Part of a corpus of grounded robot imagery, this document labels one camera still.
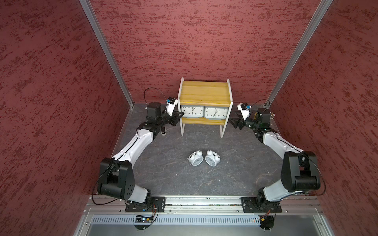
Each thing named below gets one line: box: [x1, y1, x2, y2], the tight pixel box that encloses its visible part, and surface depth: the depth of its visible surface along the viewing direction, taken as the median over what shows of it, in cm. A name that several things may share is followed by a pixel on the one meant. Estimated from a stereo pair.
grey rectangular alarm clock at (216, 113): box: [204, 105, 229, 121], surface depth 89 cm
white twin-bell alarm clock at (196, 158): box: [188, 149, 204, 167], surface depth 85 cm
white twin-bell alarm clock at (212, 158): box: [204, 149, 221, 167], surface depth 85 cm
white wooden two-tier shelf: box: [177, 77, 234, 139], surface depth 83 cm
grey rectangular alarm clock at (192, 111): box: [180, 104, 205, 119], surface depth 90 cm
